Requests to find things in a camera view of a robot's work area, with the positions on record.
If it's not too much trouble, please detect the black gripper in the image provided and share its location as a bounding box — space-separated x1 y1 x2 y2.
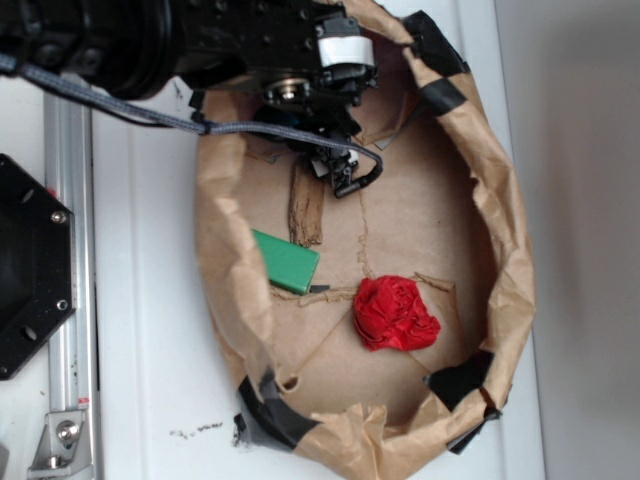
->
234 1 377 198

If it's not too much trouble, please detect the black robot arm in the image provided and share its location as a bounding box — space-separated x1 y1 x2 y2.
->
1 1 383 197

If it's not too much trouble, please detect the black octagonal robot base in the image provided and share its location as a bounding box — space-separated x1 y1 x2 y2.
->
1 154 75 381

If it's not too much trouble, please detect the brown wood piece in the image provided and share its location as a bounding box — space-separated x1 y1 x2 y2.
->
288 159 325 248

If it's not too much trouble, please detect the green rectangular block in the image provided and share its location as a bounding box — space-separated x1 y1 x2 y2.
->
253 230 320 295

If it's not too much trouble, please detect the brown paper bag bin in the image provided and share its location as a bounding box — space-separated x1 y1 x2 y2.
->
195 1 535 479

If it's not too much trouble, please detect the red crumpled paper ball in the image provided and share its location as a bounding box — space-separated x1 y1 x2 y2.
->
353 275 441 352

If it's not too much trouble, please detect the grey braided cable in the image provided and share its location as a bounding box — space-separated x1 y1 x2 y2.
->
0 52 385 197

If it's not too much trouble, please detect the aluminium extrusion rail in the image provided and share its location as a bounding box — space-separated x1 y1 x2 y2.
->
44 93 103 479

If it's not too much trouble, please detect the metal corner bracket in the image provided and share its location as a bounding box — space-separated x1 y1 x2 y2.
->
27 410 94 479

